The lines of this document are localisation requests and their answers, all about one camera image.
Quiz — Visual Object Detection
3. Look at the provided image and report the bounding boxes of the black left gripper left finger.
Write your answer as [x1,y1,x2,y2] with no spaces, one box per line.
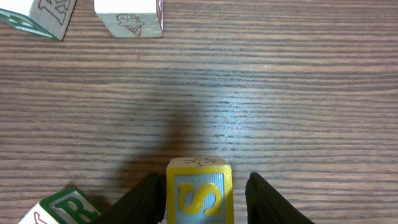
[93,172,166,224]

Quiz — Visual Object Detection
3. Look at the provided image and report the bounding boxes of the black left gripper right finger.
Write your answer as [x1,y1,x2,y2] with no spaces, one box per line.
[245,172,314,224]

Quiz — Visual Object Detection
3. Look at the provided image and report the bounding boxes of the yellow S wooden block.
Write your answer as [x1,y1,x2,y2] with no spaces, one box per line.
[166,156,234,224]

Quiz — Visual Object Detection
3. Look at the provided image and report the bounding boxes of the green L wooden block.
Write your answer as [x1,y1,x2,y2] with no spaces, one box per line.
[19,187,102,224]

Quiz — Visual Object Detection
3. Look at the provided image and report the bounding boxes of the ice cream wooden block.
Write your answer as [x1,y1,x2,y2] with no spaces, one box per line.
[94,0,164,39]

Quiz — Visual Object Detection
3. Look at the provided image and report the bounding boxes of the green B wooden block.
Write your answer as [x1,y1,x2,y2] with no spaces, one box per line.
[1,0,76,41]

